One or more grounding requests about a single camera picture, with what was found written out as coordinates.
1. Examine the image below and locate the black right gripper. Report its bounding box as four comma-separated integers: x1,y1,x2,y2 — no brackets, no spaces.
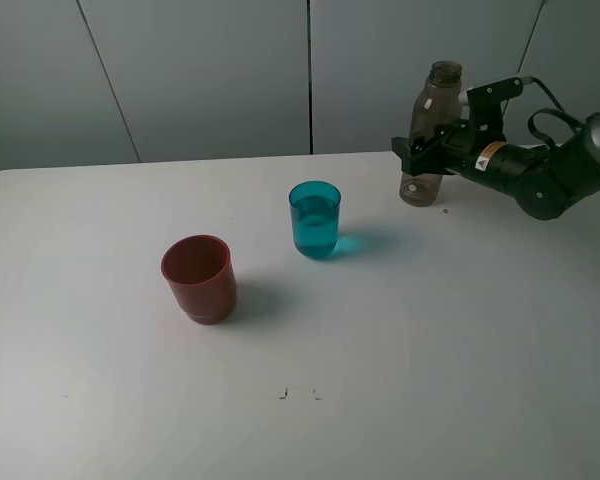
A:
391,124,570,220

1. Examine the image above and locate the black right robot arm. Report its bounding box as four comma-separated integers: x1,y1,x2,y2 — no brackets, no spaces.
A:
392,108,600,221

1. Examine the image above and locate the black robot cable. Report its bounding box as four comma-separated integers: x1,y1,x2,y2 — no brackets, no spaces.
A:
522,75,600,294

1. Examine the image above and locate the teal translucent plastic cup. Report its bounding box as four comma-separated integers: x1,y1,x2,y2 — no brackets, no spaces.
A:
288,180,341,260

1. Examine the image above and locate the grey translucent water bottle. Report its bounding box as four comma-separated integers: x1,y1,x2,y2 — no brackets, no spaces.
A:
399,61,462,207

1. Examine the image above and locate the red plastic cup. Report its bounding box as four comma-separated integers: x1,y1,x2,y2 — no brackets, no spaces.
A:
161,235,237,325

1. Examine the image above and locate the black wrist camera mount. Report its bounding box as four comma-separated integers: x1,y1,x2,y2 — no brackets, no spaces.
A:
463,76,524,132

